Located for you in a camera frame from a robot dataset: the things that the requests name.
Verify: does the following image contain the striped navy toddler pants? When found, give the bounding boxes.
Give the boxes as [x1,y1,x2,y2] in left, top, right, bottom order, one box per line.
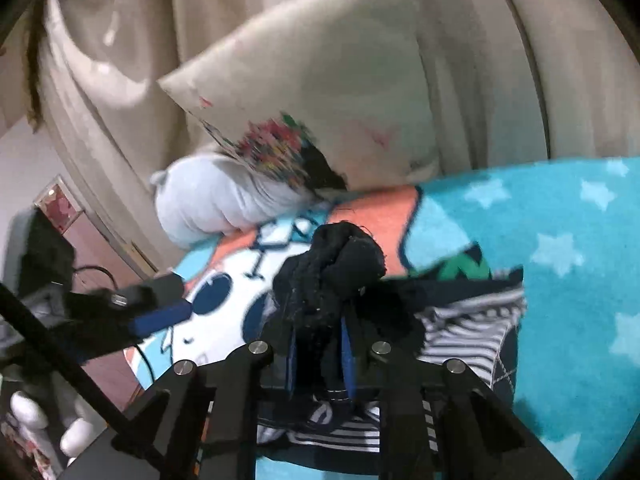
[243,221,527,453]

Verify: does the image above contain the teal cartoon fleece blanket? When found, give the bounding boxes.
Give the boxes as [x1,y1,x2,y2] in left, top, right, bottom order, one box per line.
[125,158,639,479]

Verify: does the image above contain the beige floral print pillow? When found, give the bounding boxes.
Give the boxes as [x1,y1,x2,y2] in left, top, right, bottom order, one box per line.
[160,0,439,191]

